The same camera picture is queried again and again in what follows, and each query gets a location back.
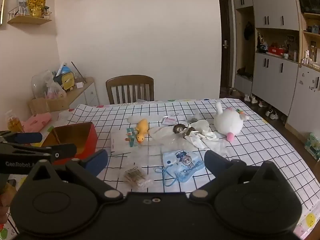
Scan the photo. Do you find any green tissue pack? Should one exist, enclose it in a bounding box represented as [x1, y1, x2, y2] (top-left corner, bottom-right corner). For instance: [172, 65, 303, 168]
[304, 132, 320, 162]

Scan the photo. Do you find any white cloth bag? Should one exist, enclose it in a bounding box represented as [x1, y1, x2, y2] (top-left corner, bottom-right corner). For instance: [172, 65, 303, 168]
[184, 119, 225, 150]

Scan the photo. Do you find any red storage box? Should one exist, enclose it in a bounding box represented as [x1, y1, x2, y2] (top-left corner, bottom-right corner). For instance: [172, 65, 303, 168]
[267, 45, 285, 55]

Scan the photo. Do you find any row of shoes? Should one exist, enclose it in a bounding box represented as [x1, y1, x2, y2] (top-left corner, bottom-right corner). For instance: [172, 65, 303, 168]
[244, 94, 288, 124]

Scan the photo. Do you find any white rabbit plush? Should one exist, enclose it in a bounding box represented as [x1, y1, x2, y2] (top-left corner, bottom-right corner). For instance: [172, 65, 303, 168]
[213, 102, 250, 142]

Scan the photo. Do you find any red tin box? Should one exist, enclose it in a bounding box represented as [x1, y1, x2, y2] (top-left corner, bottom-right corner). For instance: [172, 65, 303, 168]
[41, 122, 98, 166]

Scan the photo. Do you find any brown patterned hair tie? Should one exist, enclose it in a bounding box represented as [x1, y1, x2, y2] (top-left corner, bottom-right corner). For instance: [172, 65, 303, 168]
[172, 123, 187, 134]
[182, 127, 197, 138]

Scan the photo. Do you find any yellow box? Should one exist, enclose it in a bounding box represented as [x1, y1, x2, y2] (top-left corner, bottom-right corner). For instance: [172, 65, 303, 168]
[61, 72, 75, 90]

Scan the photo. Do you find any golden ornament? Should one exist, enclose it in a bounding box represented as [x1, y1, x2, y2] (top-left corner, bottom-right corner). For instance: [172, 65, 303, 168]
[27, 0, 47, 18]

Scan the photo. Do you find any bottle of orange liquid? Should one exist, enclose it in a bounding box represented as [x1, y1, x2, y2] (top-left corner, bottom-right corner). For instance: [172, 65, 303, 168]
[6, 110, 24, 133]

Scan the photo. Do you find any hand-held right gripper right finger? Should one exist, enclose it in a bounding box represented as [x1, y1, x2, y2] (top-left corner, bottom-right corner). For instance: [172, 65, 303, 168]
[189, 150, 285, 202]

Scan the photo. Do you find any thin dark stick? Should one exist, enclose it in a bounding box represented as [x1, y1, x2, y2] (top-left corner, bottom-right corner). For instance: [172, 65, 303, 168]
[71, 61, 87, 83]

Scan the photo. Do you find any wall poster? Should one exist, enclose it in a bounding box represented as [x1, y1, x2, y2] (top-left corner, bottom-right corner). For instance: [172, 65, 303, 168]
[0, 0, 8, 25]

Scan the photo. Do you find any blue printed pouch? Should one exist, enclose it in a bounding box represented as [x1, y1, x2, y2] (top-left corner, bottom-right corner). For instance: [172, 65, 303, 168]
[154, 150, 207, 187]

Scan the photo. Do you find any dark door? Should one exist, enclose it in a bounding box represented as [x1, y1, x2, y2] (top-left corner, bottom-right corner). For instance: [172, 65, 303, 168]
[218, 0, 237, 92]

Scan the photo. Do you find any clear glass jar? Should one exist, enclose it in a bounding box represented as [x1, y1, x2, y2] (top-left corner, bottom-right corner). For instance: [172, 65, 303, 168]
[31, 70, 54, 99]

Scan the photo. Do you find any grey wardrobe cabinet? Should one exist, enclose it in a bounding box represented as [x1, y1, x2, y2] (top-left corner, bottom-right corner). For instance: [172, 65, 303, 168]
[232, 0, 320, 140]

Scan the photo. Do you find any small photo frame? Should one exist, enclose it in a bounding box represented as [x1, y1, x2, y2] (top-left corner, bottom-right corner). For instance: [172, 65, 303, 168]
[17, 0, 29, 14]

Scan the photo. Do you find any white drawer cabinet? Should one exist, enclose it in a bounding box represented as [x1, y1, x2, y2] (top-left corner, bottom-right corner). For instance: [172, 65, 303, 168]
[59, 77, 100, 110]

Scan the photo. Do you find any wooden wall shelf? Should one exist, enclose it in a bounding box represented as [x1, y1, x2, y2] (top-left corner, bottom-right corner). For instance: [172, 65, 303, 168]
[7, 7, 52, 25]

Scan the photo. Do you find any clear packet of brown pieces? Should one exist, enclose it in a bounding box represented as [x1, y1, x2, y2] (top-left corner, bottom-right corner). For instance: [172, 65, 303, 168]
[124, 165, 153, 187]

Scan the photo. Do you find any pink printed cloth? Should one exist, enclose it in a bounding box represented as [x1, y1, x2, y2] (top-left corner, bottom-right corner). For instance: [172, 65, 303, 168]
[21, 112, 53, 133]

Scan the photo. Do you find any white booklet with teal strip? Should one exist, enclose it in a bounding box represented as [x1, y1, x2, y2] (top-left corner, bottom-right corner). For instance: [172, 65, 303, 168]
[111, 127, 150, 153]

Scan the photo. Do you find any wooden slat crate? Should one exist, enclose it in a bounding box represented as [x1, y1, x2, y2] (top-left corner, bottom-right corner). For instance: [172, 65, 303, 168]
[28, 97, 69, 114]

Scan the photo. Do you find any wooden chair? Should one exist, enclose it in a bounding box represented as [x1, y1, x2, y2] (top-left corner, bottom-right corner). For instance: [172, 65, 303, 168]
[105, 75, 155, 105]

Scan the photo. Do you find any plastic bag with pink contents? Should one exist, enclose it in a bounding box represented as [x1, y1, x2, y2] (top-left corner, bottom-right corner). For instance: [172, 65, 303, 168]
[45, 79, 67, 100]

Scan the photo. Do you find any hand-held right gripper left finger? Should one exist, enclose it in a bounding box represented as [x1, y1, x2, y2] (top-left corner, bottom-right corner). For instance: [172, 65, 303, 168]
[27, 149, 124, 202]

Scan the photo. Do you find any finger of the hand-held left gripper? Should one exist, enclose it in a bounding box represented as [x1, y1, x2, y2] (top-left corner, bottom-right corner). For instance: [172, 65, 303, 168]
[0, 131, 43, 146]
[10, 144, 77, 161]

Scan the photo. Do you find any black hanging bag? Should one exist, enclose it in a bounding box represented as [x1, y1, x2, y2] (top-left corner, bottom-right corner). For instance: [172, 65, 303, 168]
[244, 21, 254, 40]

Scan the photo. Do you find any clear plastic bag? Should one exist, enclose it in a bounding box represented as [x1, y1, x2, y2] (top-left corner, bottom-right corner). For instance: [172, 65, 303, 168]
[160, 135, 228, 160]

